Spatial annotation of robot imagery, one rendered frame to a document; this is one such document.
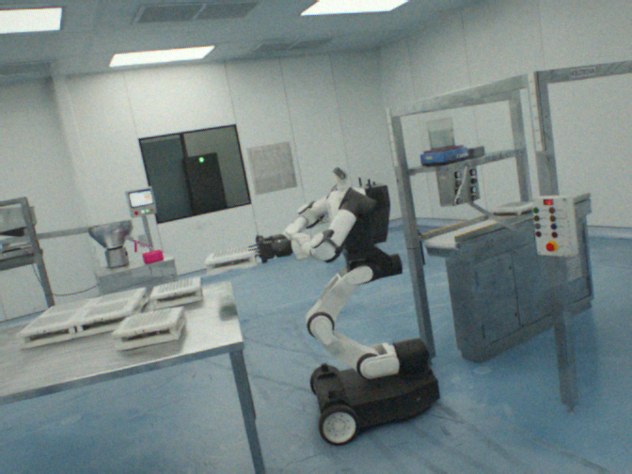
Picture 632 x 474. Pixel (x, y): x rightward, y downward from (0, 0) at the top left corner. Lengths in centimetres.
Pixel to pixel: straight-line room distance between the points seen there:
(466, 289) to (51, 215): 547
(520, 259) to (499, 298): 30
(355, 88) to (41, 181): 473
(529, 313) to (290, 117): 541
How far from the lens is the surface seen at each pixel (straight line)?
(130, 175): 754
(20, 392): 215
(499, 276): 351
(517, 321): 370
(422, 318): 342
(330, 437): 283
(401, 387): 294
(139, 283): 474
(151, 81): 774
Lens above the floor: 144
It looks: 9 degrees down
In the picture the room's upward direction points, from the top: 10 degrees counter-clockwise
